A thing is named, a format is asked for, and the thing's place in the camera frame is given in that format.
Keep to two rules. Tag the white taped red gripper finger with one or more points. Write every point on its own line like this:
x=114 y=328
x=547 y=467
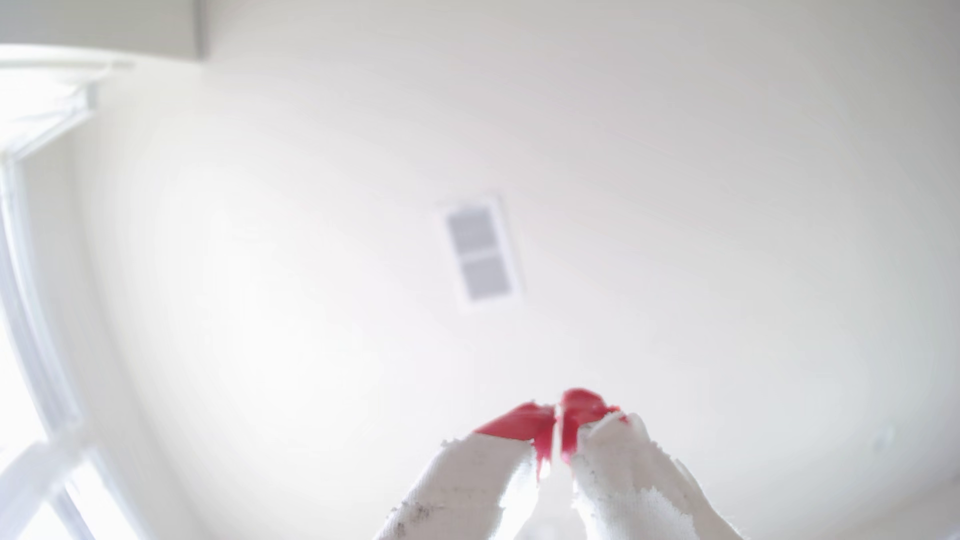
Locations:
x=465 y=480
x=630 y=480

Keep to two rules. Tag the grey ceiling air vent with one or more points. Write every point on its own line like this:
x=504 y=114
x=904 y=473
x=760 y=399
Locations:
x=480 y=253

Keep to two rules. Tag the white window frame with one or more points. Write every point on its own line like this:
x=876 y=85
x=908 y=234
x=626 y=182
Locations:
x=37 y=315

